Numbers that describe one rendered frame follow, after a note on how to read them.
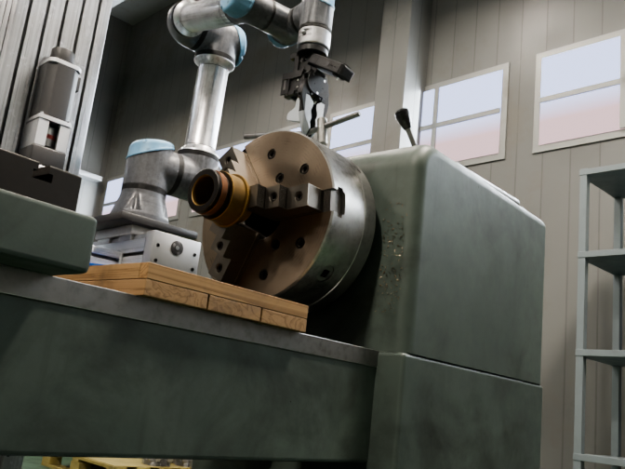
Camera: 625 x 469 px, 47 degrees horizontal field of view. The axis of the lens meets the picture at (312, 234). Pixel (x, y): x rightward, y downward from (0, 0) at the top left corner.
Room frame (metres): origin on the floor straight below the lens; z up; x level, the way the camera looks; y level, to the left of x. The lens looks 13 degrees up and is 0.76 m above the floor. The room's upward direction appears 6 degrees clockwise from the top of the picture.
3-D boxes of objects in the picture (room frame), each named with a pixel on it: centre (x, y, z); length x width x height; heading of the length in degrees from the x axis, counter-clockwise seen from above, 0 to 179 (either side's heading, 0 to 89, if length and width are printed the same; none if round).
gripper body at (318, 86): (1.50, 0.05, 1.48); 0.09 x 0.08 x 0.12; 50
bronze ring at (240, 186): (1.15, 0.15, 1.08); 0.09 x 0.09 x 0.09; 50
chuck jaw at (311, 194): (1.15, 0.04, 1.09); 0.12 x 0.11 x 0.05; 50
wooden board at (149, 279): (1.07, 0.23, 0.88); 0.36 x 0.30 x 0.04; 50
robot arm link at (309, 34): (1.49, 0.05, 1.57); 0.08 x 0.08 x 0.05
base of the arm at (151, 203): (1.81, 0.45, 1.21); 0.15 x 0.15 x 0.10
